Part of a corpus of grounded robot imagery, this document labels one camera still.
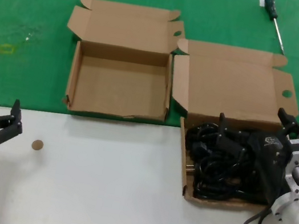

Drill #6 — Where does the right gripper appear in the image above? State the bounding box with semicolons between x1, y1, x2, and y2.
206;97;299;209

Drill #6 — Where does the open brown cardboard box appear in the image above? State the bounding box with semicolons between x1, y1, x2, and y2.
149;35;299;219

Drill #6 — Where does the torn-edged open cardboard box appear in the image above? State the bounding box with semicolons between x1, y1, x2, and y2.
52;0;190;128

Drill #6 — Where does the brown cardboard disc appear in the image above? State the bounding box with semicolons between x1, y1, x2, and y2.
31;138;45;152

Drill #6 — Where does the yellow tape square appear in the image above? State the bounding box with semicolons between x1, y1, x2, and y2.
0;43;16;57

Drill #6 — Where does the clear crinkled tape patch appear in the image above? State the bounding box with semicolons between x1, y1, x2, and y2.
14;21;47;48

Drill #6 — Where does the black power cable pile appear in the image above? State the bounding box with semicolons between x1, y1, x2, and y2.
175;118;285;211

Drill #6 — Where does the green-handled screwdriver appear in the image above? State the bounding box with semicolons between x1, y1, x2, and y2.
255;0;294;54

